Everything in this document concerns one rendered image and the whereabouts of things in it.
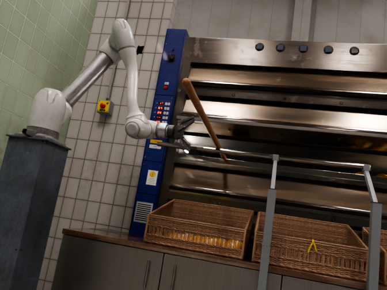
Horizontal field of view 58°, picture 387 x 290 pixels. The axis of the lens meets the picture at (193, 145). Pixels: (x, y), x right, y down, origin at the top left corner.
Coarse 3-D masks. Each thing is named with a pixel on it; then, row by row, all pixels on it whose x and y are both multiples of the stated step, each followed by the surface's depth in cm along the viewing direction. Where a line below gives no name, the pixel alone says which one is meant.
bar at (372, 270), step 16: (160, 144) 215; (272, 160) 199; (288, 160) 198; (304, 160) 195; (320, 160) 194; (272, 176) 185; (368, 176) 183; (272, 192) 173; (272, 208) 171; (272, 224) 170; (368, 256) 161; (368, 272) 158; (368, 288) 156
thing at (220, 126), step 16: (192, 128) 251; (224, 128) 241; (240, 128) 237; (256, 128) 232; (272, 128) 228; (288, 128) 224; (304, 128) 222; (320, 144) 236; (336, 144) 232; (352, 144) 227; (368, 144) 223; (384, 144) 219
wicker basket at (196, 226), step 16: (160, 208) 211; (176, 208) 237; (192, 208) 235; (208, 208) 233; (224, 208) 231; (240, 208) 229; (160, 224) 192; (176, 224) 190; (192, 224) 188; (208, 224) 186; (224, 224) 226; (240, 224) 224; (144, 240) 191; (160, 240) 189; (176, 240) 187; (208, 240) 184; (240, 240) 180; (224, 256) 180; (240, 256) 179
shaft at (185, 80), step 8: (184, 80) 115; (184, 88) 118; (192, 88) 120; (192, 96) 125; (200, 104) 137; (200, 112) 143; (208, 120) 159; (208, 128) 167; (216, 136) 188; (216, 144) 201
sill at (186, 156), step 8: (192, 160) 247; (200, 160) 246; (208, 160) 245; (216, 160) 244; (224, 160) 243; (232, 160) 242; (264, 168) 236; (272, 168) 235; (280, 168) 234; (288, 168) 233; (296, 168) 232; (304, 168) 231; (328, 176) 227; (336, 176) 226; (344, 176) 225; (352, 176) 224; (360, 176) 223
